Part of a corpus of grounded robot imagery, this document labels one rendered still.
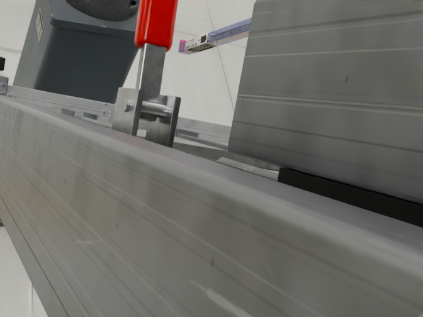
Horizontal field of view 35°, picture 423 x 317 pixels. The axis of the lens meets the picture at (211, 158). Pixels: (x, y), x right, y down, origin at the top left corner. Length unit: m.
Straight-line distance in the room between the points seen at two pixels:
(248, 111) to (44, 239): 0.09
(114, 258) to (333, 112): 0.06
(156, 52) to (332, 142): 0.15
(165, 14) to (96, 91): 0.99
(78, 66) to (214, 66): 0.98
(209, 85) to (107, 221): 1.91
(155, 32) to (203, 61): 1.86
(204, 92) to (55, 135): 1.79
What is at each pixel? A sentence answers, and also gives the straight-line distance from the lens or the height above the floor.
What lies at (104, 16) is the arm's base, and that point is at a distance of 1.16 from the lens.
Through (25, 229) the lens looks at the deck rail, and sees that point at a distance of 0.29.
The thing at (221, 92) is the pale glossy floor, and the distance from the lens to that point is 2.07.
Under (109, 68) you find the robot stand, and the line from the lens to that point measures 1.24.
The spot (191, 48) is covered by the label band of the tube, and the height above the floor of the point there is 0.82.
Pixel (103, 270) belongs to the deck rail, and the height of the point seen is 1.09.
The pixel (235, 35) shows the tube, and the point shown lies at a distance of 0.63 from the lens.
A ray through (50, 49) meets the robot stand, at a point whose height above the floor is 0.47.
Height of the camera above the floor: 1.22
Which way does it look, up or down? 42 degrees down
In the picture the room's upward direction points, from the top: 32 degrees clockwise
